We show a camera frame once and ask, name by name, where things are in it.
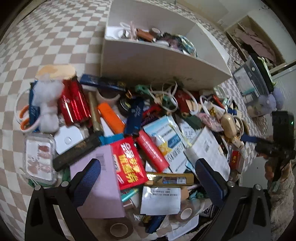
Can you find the green clothespin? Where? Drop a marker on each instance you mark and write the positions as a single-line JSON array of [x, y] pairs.
[[31, 180]]

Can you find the blue white mask packet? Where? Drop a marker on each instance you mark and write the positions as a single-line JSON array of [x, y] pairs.
[[161, 132]]

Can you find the beige earbud case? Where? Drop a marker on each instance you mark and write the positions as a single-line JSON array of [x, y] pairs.
[[227, 121]]

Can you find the clear plastic storage box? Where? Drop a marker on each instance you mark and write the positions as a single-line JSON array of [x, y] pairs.
[[251, 81]]

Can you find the clear tape roll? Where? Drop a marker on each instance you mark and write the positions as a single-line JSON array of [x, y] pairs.
[[186, 213]]

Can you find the red rectangular tube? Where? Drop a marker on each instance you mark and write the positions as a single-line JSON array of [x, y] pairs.
[[152, 151]]

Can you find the dark blue long box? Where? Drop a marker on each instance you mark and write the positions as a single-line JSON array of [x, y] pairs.
[[101, 82]]

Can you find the white cardboard box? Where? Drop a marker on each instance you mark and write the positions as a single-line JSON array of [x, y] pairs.
[[150, 62]]

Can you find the brown packing tape roll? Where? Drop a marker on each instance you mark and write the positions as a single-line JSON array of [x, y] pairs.
[[119, 229]]

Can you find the white foil sachet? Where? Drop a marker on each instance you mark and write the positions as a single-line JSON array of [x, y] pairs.
[[160, 200]]

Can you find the gold bar box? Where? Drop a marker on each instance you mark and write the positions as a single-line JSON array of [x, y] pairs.
[[168, 179]]

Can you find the dark blue tube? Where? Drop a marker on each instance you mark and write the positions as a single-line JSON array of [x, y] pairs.
[[250, 139]]

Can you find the gold tube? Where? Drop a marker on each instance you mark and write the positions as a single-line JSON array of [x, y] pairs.
[[94, 113]]

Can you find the bag of cotton balls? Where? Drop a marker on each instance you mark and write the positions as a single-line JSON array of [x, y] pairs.
[[47, 102]]

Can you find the person's right forearm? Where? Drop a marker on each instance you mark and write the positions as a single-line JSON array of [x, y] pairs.
[[283, 208]]

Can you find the purple plush toy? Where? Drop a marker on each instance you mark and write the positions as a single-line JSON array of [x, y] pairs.
[[269, 102]]

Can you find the dark green box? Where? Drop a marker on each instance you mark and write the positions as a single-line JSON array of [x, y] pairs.
[[192, 121]]

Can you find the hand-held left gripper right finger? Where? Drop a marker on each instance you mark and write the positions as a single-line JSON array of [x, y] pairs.
[[209, 183]]

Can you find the orange lighter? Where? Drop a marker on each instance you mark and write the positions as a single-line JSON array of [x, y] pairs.
[[111, 118]]

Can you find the white louvred door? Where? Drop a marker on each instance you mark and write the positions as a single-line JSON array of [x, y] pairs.
[[286, 78]]

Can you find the blue gold brocade pouch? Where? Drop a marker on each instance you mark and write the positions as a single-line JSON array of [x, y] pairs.
[[187, 47]]

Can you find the clear nail tip case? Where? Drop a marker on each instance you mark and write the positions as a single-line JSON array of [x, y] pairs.
[[40, 157]]

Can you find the brown leather pouch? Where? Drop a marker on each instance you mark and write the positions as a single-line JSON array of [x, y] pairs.
[[144, 35]]

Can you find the purple notepad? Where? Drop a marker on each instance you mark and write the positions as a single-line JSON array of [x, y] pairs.
[[99, 185]]

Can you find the dark blue printed packet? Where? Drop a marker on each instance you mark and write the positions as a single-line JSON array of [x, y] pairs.
[[135, 115]]

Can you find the person's right hand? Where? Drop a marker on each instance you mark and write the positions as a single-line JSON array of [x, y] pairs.
[[270, 170]]

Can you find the checkered bed sheet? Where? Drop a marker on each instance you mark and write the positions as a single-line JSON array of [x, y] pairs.
[[46, 41]]

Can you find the bamboo jar lid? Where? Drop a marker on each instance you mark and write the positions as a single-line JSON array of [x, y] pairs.
[[56, 70]]

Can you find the red foil wrapped pack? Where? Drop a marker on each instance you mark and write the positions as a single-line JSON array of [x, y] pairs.
[[74, 104]]

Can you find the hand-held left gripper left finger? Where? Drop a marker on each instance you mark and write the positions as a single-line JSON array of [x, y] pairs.
[[85, 183]]

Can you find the small red packet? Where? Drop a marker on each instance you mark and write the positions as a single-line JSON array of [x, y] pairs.
[[234, 160]]

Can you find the green plastic clip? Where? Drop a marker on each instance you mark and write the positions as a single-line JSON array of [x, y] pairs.
[[141, 89]]

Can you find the red packet yellow print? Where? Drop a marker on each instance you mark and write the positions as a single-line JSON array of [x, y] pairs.
[[128, 160]]

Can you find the white round case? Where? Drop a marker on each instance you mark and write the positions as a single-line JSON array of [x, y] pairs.
[[69, 139]]

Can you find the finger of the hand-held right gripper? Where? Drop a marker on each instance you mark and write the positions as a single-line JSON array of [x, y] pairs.
[[268, 149]]

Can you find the pile of clothes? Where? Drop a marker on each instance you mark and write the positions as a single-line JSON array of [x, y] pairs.
[[254, 41]]

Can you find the wooden wardrobe shelf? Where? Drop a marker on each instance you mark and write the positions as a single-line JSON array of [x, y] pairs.
[[231, 32]]

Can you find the white grid paper packet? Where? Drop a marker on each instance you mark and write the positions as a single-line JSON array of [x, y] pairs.
[[209, 153]]

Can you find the dark speckled bar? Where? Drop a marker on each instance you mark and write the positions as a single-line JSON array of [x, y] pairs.
[[76, 150]]

